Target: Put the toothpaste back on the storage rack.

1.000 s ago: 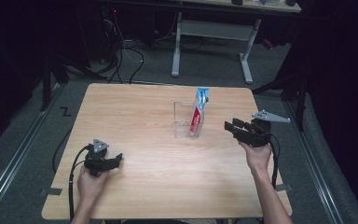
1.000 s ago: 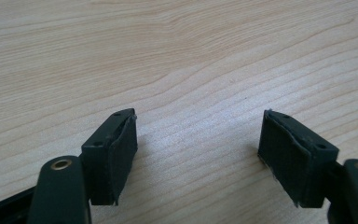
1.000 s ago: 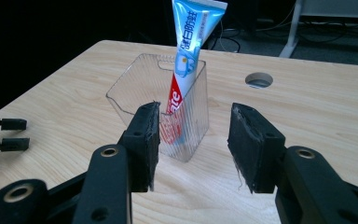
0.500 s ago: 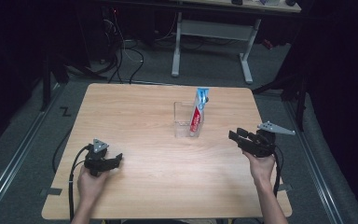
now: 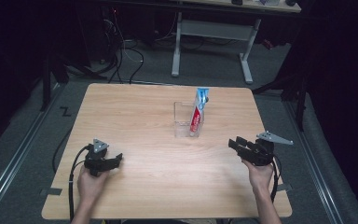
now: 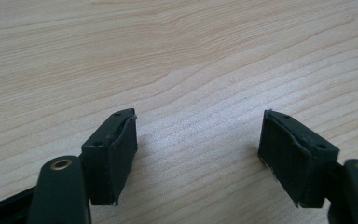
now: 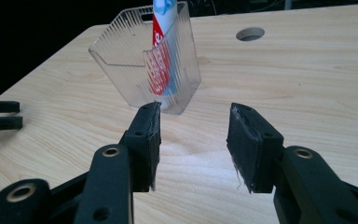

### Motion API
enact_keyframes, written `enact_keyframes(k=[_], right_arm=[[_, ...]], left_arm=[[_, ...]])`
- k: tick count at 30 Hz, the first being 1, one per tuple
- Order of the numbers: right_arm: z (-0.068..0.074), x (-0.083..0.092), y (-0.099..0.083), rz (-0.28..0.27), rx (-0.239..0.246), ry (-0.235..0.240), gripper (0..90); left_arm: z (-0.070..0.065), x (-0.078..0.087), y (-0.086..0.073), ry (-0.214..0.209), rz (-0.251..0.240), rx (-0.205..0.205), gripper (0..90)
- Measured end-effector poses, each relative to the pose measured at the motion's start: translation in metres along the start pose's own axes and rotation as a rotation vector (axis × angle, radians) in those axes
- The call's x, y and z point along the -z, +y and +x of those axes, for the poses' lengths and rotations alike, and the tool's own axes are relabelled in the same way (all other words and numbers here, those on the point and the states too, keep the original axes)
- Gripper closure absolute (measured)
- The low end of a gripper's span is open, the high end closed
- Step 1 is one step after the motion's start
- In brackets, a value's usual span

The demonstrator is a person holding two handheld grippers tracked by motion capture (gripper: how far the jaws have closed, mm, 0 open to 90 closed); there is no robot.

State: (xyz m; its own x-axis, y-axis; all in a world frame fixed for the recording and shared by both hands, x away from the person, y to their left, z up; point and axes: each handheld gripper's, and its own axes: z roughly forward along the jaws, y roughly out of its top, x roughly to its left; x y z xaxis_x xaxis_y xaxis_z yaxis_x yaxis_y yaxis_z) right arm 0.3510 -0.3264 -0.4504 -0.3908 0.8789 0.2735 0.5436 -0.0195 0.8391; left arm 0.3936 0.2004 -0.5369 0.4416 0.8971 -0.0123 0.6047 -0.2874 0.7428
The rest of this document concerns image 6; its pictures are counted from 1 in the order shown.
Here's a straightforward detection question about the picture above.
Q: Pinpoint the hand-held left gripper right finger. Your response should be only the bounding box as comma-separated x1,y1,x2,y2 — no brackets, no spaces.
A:
257,108,340,209

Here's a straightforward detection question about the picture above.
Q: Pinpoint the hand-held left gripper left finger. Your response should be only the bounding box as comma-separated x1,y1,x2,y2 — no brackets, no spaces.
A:
80,107,139,206

